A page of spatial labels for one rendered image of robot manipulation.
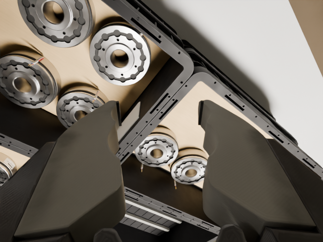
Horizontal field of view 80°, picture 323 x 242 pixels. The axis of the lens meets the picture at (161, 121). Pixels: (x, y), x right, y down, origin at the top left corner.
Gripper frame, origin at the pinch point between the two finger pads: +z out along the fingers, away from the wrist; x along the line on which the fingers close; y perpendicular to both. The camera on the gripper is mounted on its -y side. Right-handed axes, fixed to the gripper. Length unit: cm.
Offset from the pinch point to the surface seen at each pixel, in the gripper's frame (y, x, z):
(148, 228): 66, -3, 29
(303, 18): 3, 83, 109
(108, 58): 2.8, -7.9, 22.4
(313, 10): -1, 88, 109
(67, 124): 16.6, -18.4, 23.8
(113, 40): 0.1, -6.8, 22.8
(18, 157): 28, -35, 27
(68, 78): 7.6, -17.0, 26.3
